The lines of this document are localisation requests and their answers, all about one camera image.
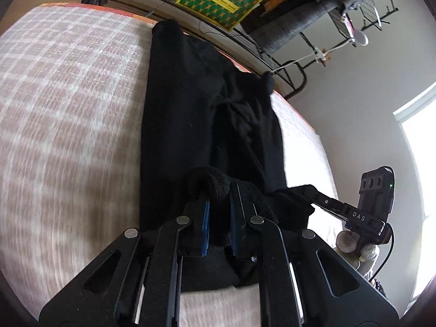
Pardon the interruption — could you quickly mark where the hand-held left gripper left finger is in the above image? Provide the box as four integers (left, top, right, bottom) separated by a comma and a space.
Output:
39, 191, 212, 327

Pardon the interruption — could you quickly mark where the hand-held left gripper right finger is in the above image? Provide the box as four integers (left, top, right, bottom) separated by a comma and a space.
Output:
229, 182, 399, 327

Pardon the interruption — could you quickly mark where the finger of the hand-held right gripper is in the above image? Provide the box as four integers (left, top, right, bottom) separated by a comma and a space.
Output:
308, 187, 348, 222

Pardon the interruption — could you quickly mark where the black garment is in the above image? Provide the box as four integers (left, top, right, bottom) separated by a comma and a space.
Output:
139, 20, 316, 292

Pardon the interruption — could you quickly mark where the person's right forearm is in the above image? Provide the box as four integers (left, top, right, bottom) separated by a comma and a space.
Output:
361, 266, 387, 298

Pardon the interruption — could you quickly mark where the person's right hand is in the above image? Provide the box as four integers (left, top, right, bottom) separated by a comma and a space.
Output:
334, 230, 380, 273

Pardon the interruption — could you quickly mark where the bright window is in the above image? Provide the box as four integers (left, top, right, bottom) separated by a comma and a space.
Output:
393, 82, 436, 307

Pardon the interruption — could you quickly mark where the orange patterned mattress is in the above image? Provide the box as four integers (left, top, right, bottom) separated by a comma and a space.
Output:
39, 2, 319, 140

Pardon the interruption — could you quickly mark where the checked beige blanket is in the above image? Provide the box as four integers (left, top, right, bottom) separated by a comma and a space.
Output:
0, 7, 338, 327

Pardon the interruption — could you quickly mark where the grey knit cloth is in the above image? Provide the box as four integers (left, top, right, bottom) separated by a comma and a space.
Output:
250, 0, 389, 55

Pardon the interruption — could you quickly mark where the green yellow cardboard box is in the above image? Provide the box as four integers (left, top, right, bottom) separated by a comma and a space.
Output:
175, 0, 263, 31

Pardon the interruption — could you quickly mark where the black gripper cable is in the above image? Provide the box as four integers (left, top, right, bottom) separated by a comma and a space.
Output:
371, 225, 396, 280

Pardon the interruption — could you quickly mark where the thin white hanging cable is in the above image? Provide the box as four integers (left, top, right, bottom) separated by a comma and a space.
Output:
272, 39, 356, 75

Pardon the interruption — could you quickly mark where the black metal wire rack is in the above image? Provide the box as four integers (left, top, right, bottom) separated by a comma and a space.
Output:
82, 0, 307, 101

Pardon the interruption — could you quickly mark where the black wire grid panel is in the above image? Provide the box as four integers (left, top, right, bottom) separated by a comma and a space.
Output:
329, 0, 399, 46

